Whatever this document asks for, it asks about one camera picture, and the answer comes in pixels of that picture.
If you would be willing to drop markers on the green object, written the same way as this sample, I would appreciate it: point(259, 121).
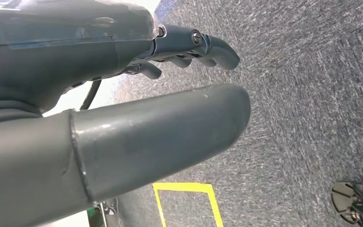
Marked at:
point(91, 216)

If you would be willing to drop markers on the black wheeled base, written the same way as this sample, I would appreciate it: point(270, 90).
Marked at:
point(344, 200)

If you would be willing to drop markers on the yellow floor tape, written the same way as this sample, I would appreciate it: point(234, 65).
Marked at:
point(184, 187)

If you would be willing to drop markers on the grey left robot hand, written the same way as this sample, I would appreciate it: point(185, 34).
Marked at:
point(153, 134)

